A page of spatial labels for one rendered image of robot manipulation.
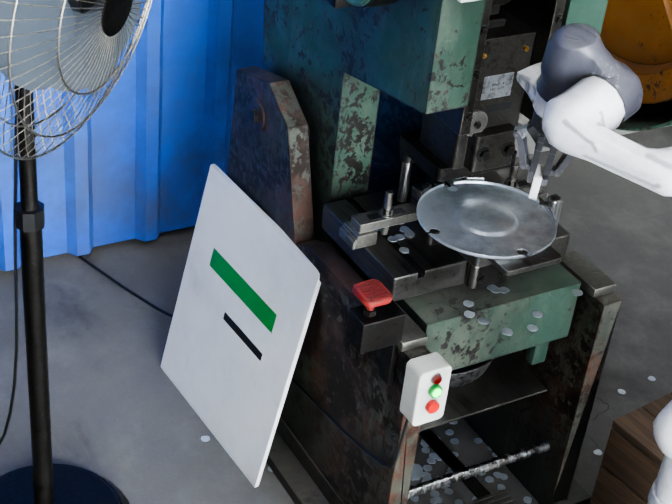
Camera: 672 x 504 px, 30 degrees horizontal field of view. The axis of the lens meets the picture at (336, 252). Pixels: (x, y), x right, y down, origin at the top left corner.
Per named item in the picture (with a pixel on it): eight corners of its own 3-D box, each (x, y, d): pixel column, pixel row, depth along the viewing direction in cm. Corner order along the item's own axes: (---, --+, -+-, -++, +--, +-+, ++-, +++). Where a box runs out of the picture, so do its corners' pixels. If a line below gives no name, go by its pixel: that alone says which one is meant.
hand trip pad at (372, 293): (391, 328, 240) (395, 296, 236) (364, 335, 237) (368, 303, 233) (372, 307, 245) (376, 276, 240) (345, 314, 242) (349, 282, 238)
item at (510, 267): (552, 309, 256) (564, 255, 248) (496, 325, 250) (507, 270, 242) (482, 245, 273) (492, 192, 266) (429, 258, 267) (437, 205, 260)
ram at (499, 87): (525, 167, 255) (552, 32, 238) (464, 180, 248) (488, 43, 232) (477, 128, 267) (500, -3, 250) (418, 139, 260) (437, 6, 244)
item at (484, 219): (503, 173, 274) (503, 170, 274) (585, 242, 254) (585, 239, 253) (390, 197, 261) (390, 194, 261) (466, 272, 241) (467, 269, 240)
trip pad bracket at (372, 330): (395, 387, 251) (408, 309, 240) (353, 400, 247) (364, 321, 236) (380, 370, 255) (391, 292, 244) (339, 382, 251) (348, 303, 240)
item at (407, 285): (566, 257, 274) (571, 234, 270) (391, 303, 253) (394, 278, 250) (488, 189, 295) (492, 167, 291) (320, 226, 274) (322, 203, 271)
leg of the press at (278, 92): (401, 577, 278) (462, 240, 228) (357, 594, 273) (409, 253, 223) (226, 339, 343) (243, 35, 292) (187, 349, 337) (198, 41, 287)
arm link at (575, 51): (605, 148, 206) (645, 118, 210) (624, 93, 195) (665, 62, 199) (525, 85, 213) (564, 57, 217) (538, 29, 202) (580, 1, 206)
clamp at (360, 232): (421, 233, 265) (428, 192, 259) (352, 250, 257) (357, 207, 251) (406, 219, 269) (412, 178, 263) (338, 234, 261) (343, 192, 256)
